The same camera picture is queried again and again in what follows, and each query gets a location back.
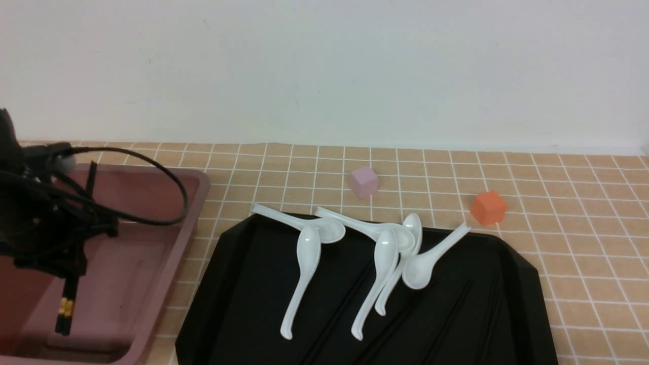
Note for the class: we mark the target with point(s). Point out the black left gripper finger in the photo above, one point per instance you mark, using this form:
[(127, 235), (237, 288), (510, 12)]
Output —
[(76, 225)]

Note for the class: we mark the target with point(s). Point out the white spoon long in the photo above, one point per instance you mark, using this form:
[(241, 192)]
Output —
[(308, 253), (385, 258)]

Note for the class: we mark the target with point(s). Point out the white spoon far left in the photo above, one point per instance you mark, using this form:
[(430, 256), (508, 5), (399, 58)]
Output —
[(329, 229)]

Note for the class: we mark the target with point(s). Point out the orange foam cube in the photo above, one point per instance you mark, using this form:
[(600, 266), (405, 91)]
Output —
[(489, 208)]

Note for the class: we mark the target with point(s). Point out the black plastic tray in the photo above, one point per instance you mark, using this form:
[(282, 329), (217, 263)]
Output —
[(484, 305)]

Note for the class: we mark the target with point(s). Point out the white spoon centre back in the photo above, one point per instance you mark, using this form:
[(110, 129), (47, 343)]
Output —
[(405, 239)]

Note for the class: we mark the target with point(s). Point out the white spoon left long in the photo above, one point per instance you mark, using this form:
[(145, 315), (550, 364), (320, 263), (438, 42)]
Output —
[(308, 253)]

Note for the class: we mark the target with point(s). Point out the white spoon centre long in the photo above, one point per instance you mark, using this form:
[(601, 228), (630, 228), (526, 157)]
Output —
[(385, 258)]

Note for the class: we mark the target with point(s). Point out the pink foam cube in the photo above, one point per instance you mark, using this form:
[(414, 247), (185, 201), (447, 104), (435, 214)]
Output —
[(364, 182)]

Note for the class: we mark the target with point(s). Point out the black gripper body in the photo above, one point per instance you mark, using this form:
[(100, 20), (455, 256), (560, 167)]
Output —
[(34, 221)]

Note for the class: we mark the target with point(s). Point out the white spoon centre right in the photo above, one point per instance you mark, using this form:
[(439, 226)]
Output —
[(413, 224)]

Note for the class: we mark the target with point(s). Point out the pink plastic bin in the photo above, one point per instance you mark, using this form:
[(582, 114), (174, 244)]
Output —
[(118, 301)]

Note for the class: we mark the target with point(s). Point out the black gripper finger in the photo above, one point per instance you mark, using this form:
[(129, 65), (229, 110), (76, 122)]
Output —
[(64, 261)]

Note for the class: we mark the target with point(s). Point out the black chopsticks gold band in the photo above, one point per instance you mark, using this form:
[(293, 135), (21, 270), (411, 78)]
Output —
[(70, 288)]

